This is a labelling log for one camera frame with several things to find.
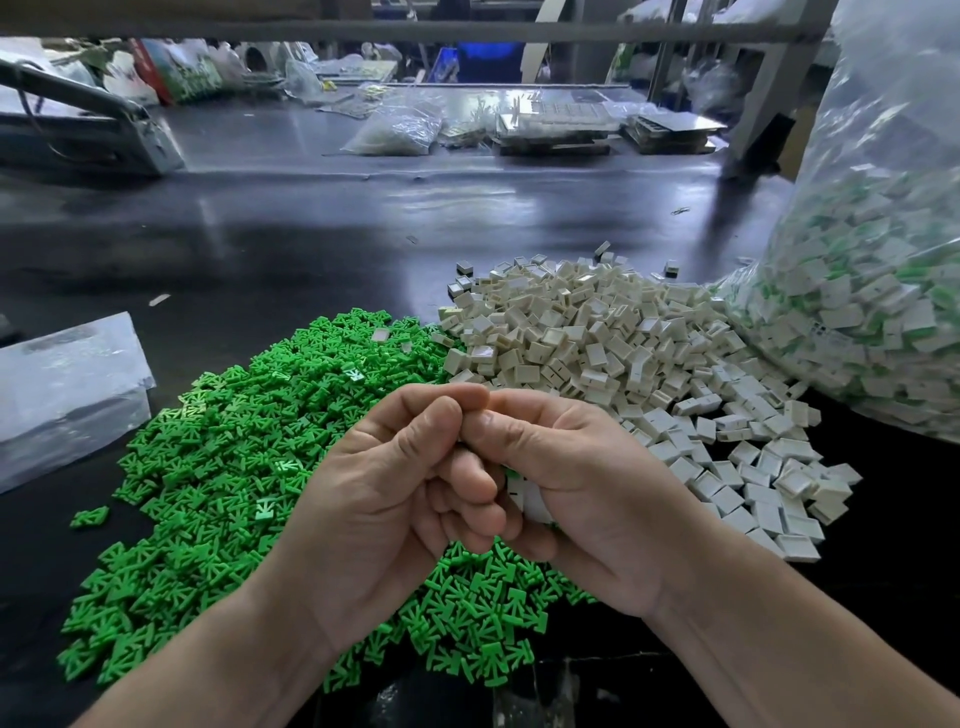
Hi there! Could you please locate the blue crate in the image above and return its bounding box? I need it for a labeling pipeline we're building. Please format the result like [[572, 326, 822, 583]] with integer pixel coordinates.
[[432, 42, 527, 84]]

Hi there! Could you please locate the person's right hand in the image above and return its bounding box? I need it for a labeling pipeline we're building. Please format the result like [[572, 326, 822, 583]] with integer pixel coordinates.
[[459, 390, 722, 620]]

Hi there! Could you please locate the stack of clear flat bags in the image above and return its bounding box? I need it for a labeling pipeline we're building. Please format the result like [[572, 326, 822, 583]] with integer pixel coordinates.
[[0, 310, 156, 494]]

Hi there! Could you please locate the dark flat tray stack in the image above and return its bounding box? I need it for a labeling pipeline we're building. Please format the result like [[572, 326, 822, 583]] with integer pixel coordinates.
[[621, 109, 729, 156]]

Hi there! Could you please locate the small white plastic part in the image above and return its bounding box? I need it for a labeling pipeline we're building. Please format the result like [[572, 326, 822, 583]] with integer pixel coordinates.
[[510, 477, 554, 527]]

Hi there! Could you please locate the grey metal horizontal bar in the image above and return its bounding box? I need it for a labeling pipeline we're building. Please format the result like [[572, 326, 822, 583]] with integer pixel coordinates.
[[0, 15, 830, 47]]

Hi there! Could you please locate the person's right forearm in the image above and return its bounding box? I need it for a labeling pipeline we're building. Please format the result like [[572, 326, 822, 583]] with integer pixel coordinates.
[[645, 537, 960, 728]]

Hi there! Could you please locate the pile of white plastic caps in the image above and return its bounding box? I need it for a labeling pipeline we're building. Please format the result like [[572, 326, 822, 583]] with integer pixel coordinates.
[[438, 255, 864, 564]]

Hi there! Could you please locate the clear plastic bag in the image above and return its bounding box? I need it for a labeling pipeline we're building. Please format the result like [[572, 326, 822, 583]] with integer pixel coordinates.
[[720, 0, 960, 444]]

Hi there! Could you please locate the grey heat sealer machine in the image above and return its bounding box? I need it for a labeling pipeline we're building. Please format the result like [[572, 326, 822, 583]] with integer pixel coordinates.
[[0, 57, 189, 179]]

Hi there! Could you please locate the small clear bag of parts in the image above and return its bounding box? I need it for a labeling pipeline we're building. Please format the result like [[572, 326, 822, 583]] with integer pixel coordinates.
[[342, 102, 446, 158]]

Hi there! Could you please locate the grey metal slanted post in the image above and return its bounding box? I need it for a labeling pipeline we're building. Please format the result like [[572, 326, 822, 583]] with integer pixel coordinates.
[[726, 0, 842, 174]]

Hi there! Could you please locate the person's left forearm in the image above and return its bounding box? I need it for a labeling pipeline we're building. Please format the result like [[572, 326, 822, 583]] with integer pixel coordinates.
[[75, 577, 339, 728]]

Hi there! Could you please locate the person's left hand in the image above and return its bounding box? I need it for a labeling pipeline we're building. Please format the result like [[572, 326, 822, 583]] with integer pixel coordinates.
[[247, 382, 509, 662]]

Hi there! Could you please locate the pile of green plastic clips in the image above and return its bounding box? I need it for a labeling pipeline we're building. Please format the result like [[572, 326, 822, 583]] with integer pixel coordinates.
[[57, 307, 599, 692]]

